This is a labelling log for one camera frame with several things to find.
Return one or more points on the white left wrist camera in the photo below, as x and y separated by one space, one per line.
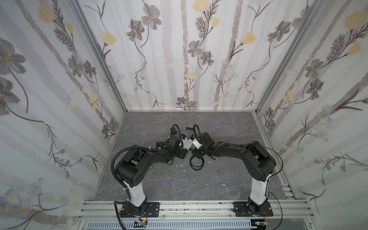
187 143

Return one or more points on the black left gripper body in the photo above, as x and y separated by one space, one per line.
182 152

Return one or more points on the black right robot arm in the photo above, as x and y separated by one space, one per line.
257 160

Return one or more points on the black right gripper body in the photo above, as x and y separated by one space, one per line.
197 152

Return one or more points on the aluminium mounting rail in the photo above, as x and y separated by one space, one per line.
289 209

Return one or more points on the white slotted cable duct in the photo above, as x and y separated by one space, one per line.
182 224

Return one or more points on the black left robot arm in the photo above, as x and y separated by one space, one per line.
130 165

